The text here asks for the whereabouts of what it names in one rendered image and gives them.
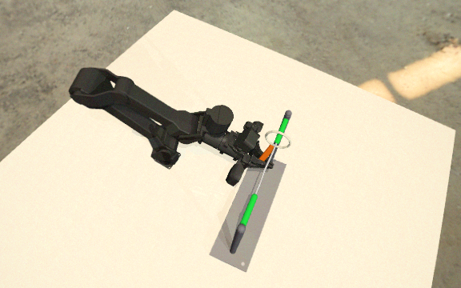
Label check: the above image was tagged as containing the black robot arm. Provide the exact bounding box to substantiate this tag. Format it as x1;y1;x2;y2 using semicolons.
69;68;260;170

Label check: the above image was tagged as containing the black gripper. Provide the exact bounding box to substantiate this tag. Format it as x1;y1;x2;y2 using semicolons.
217;121;269;186

